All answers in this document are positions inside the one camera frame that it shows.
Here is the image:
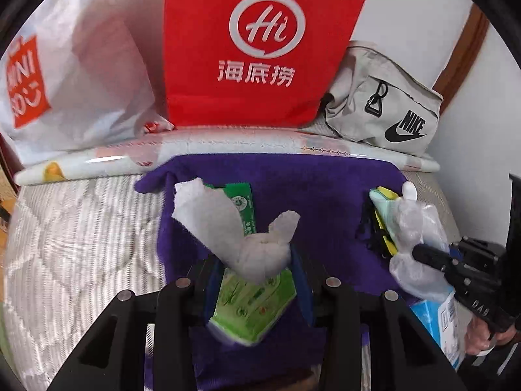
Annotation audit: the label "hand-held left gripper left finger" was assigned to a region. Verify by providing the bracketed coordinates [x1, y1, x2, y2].
[61, 258, 223, 391]

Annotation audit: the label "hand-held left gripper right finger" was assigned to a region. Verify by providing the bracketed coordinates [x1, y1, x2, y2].
[290, 246, 469, 391]

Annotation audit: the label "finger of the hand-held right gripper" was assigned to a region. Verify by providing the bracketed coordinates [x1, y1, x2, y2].
[412, 243, 453, 273]

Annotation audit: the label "clear plastic bag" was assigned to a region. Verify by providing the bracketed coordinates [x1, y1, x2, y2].
[388, 181, 455, 303]

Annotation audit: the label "light green tissue pack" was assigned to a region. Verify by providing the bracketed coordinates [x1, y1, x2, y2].
[207, 267, 298, 348]

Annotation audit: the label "white felt fabric piece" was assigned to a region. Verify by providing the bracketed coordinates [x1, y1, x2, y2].
[171, 177, 301, 284]

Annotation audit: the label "yellow sports bag black straps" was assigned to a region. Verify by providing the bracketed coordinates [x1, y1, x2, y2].
[356, 186, 408, 258]

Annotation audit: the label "blue tissue pack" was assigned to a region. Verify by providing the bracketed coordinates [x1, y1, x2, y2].
[409, 285, 470, 369]

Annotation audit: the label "dark green packet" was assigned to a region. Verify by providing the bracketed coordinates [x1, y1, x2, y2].
[204, 182, 257, 237]

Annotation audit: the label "purple towel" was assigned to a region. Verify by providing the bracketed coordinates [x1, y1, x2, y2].
[134, 153, 413, 391]

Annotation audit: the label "person's right forearm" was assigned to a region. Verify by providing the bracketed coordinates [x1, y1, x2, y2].
[462, 340, 521, 380]

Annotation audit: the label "person's right hand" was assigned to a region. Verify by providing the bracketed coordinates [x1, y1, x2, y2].
[466, 317, 517, 357]

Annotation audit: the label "teal cloth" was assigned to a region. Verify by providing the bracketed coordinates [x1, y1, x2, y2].
[370, 188, 402, 213]

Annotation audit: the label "patterned rolled mat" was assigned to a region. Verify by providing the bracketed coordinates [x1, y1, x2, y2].
[14, 127, 441, 188]

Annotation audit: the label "grey waist bag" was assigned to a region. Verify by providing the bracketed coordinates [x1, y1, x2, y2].
[323, 41, 444, 156]

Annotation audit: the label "red paper bag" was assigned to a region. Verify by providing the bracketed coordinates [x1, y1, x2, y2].
[163, 0, 373, 129]

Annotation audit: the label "white plastic bag orange label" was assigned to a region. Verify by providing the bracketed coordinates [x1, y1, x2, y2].
[0, 0, 176, 164]

